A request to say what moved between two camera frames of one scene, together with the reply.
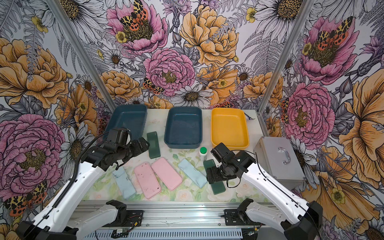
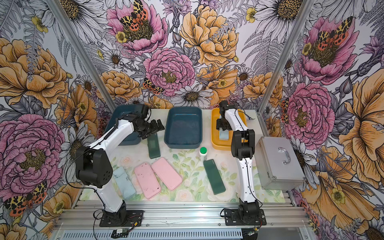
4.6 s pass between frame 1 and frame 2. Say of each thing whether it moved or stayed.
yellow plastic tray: stayed
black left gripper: moved
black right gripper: moved
